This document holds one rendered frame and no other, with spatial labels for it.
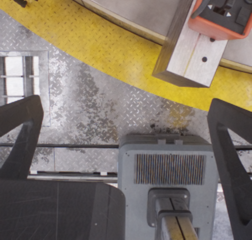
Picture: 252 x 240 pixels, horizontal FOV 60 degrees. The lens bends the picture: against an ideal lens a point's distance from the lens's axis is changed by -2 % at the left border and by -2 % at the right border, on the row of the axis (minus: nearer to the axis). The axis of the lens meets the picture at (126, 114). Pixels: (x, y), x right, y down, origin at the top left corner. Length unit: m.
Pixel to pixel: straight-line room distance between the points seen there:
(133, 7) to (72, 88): 0.59
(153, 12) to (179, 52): 0.44
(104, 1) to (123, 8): 0.09
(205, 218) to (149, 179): 0.37
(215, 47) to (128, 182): 0.77
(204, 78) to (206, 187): 0.71
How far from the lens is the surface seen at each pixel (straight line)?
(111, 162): 1.41
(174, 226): 1.01
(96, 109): 1.35
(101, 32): 1.37
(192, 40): 0.68
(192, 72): 0.67
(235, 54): 1.14
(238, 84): 1.48
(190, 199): 1.26
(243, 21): 0.61
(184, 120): 1.39
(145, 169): 1.15
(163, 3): 1.09
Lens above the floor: 1.33
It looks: 83 degrees down
